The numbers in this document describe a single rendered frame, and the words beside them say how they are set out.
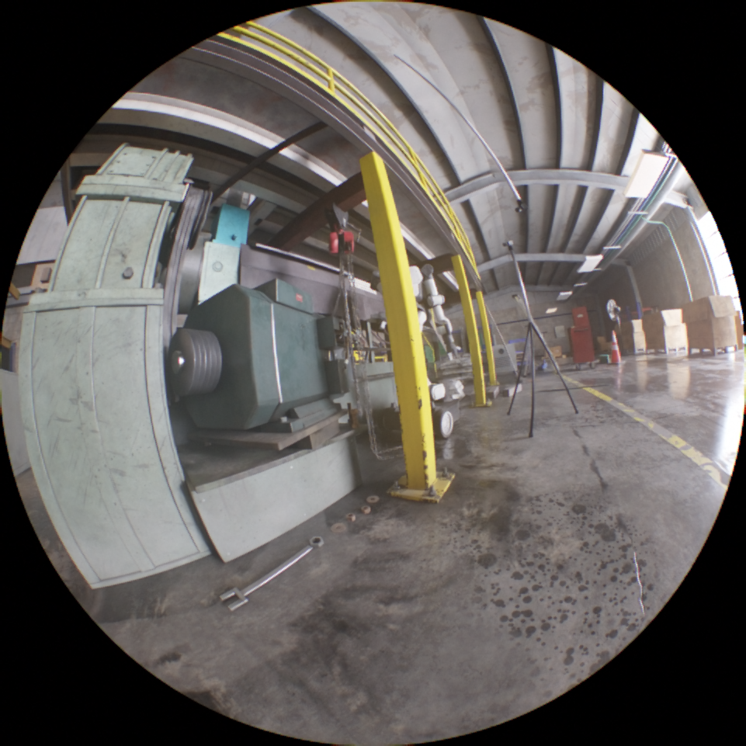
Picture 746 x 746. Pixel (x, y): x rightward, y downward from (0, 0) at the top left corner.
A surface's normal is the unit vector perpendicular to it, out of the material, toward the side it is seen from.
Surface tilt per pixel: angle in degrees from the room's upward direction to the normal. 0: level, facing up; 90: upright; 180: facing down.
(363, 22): 171
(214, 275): 90
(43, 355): 90
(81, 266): 90
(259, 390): 90
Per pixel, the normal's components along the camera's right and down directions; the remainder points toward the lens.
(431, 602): -0.13, -0.99
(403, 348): -0.57, 0.08
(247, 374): -0.27, 0.04
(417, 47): 0.26, 0.96
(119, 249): 0.81, -0.11
